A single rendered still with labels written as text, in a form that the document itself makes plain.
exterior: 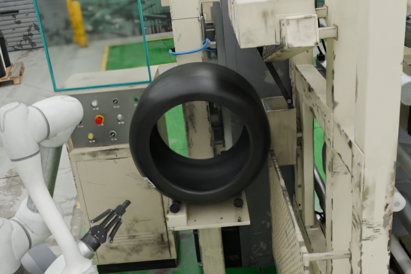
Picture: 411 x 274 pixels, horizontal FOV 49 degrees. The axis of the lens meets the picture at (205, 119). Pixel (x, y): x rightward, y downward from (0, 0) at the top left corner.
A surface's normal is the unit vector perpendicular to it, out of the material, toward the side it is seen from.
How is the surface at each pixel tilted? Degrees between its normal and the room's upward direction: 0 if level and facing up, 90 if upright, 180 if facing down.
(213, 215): 0
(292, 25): 72
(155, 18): 90
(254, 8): 90
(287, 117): 90
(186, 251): 0
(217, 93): 80
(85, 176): 90
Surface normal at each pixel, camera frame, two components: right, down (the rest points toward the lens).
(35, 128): 0.73, 0.05
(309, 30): -0.03, 0.07
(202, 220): -0.10, -0.92
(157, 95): -0.44, -0.30
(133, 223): 0.00, 0.36
